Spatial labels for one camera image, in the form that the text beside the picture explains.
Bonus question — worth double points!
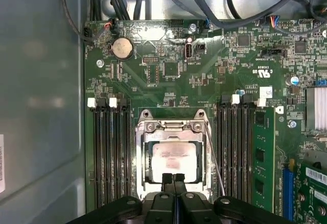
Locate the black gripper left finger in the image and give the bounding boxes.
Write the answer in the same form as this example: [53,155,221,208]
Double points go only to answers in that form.
[66,172,176,224]

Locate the thick grey cable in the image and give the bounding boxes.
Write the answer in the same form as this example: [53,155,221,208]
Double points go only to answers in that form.
[165,0,317,30]

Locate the green motherboard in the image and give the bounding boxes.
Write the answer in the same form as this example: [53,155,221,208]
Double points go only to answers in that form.
[83,18,327,224]

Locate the coin cell battery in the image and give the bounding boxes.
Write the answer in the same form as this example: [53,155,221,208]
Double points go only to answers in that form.
[110,37,134,61]

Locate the silver heat sink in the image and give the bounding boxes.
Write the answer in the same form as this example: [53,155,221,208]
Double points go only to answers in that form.
[305,87,327,133]

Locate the green RAM stick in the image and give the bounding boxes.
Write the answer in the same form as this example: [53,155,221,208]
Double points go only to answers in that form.
[252,106,276,207]

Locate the metal locking lever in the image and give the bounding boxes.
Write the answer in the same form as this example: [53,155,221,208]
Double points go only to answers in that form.
[204,123,227,197]

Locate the silver USB port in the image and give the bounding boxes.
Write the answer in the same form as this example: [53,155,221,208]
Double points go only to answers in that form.
[184,37,195,62]

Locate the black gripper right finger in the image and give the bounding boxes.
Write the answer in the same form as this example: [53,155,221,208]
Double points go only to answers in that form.
[174,172,290,224]

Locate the silver CPU plate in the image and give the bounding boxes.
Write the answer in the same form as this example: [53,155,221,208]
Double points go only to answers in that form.
[150,142,200,184]

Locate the CPU socket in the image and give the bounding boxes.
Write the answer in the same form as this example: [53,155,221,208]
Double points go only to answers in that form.
[134,108,213,202]

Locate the blue expansion slot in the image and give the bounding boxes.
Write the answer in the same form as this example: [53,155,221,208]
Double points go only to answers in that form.
[282,167,295,222]

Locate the graphics card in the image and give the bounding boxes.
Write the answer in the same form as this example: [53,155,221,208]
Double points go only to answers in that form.
[297,152,327,224]

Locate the black PC case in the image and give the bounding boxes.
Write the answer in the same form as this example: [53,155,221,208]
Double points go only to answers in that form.
[0,0,327,224]

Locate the metal socket cover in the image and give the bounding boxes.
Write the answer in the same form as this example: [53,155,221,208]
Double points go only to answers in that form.
[139,120,209,191]

